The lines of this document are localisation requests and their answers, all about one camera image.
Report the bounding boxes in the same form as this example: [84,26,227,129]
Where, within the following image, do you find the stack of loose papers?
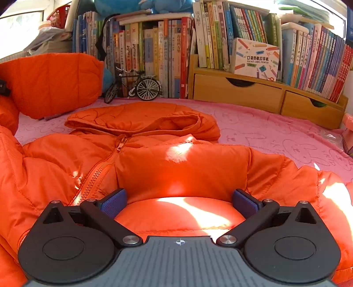
[23,21,73,57]

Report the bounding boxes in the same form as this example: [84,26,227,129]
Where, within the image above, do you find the white pencil-print box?
[231,37,280,82]

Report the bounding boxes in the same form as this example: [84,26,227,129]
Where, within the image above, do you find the stack of thin booklets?
[272,0,335,28]

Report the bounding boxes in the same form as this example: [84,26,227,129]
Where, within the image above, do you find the pink toy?
[342,113,353,152]

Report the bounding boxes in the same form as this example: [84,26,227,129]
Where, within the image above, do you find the clear plastic bag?
[321,130,345,151]

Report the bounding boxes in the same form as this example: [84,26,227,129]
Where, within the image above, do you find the wooden organizer drawer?
[281,91,341,123]
[194,74,284,113]

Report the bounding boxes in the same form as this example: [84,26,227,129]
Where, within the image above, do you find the wooden desk organizer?
[188,54,348,129]

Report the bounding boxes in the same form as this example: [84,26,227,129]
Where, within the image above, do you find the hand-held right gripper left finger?
[41,188,143,247]

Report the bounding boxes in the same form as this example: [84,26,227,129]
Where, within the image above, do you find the black zigzag strap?
[95,15,116,75]

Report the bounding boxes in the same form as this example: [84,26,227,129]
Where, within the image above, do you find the red plastic basket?
[47,6,71,28]

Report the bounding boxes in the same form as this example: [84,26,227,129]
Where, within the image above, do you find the white curved bar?
[64,0,81,31]

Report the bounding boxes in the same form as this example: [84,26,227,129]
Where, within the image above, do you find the black model bicycle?
[104,66,163,104]

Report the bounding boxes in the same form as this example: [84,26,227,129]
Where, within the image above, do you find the pink printed blanket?
[14,98,353,185]

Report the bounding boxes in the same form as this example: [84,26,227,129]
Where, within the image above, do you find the row of green-spined books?
[192,1,282,70]

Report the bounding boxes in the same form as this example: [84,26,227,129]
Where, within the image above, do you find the orange puffer jacket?
[0,52,353,287]

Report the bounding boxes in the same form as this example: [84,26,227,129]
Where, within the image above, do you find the blue plush toy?
[94,0,193,14]

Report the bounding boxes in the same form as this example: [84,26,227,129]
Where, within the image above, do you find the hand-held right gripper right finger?
[216,189,317,247]

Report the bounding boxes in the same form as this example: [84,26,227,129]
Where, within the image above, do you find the row of slim series books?
[287,23,353,103]

